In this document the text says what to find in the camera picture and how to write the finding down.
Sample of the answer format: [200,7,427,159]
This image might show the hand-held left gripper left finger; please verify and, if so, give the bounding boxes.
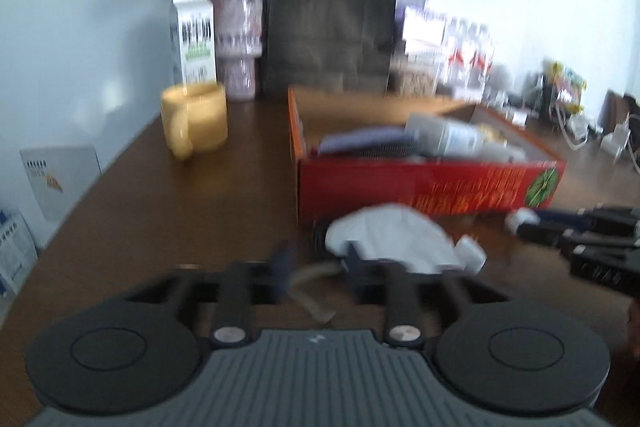
[125,242,301,348]

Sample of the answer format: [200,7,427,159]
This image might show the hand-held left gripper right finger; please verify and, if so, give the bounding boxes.
[344,242,507,348]

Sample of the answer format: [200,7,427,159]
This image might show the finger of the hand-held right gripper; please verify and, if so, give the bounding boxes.
[515,227,640,254]
[520,206,640,230]

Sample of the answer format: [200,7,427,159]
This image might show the small white cap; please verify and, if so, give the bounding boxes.
[505,208,540,235]

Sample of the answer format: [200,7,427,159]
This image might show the red cardboard box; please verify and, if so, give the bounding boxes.
[287,86,567,225]

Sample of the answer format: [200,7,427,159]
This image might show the navy pouch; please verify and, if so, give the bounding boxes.
[317,127,421,158]

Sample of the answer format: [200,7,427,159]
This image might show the white labelled bottle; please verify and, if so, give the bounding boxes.
[405,114,483,158]

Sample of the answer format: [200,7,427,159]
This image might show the white power adapter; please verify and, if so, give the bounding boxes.
[600,114,632,158]

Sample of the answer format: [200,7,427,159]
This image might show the brown wooden board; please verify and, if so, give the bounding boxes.
[602,91,640,128]

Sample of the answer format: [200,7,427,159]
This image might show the yellow snack bag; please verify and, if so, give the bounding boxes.
[547,62,586,112]

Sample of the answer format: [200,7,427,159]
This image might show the yellow mug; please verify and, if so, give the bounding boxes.
[160,82,228,159]

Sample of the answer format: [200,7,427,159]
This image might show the clear jar of seeds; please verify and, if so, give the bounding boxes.
[387,57,441,96]

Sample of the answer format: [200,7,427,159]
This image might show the purple vase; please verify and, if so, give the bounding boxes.
[210,0,264,102]

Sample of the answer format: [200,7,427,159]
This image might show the white printed board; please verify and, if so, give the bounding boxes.
[20,146,103,223]

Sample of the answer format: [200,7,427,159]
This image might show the white green milk carton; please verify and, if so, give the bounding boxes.
[169,0,217,86]

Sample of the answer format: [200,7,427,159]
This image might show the black paper bag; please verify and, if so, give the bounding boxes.
[262,0,401,95]

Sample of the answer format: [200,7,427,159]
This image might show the blue white cartons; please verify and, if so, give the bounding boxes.
[0,209,39,298]

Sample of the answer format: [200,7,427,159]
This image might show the white charging cable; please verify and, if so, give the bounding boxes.
[550,104,587,151]

